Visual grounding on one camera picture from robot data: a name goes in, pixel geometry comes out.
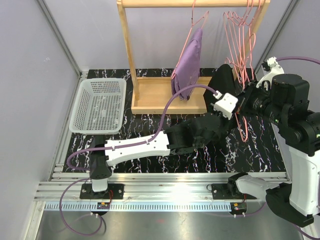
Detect pink hanger of black trousers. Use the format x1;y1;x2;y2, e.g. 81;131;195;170
225;33;256;143

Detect black trousers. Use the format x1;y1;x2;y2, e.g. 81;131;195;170
203;63;240;141

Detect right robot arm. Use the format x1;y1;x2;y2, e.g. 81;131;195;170
226;73;320;228

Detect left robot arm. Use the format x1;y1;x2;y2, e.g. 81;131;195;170
89;100;236;199

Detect empty pink hanger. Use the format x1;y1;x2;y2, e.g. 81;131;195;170
223;0;254;84
232;0;261;83
238;0;270;85

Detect purple trousers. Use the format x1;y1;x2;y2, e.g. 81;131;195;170
171;28;203;95

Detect pink hanger holding purple trousers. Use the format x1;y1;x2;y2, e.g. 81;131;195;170
171;0;209;79

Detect black marble pattern mat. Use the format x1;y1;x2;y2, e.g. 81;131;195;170
66;64;285;180

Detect wooden clothes rack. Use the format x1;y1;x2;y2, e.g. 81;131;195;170
116;0;271;115

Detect white plastic basket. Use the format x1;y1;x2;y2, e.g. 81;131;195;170
69;78;127;135

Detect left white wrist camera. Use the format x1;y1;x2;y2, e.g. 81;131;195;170
213;91;238;120

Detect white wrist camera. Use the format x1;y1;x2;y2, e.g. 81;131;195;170
213;91;238;120
255;56;285;91

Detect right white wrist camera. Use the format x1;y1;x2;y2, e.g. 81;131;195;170
255;56;285;91

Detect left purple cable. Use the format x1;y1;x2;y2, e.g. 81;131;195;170
58;84;218;237

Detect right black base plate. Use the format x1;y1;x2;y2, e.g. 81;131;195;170
206;183;257;201

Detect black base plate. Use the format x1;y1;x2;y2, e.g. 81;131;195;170
206;183;257;201
79;183;125;200

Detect aluminium mounting rail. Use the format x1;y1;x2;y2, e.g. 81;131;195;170
33;172;293;212

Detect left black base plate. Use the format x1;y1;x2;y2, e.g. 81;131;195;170
79;183;125;200

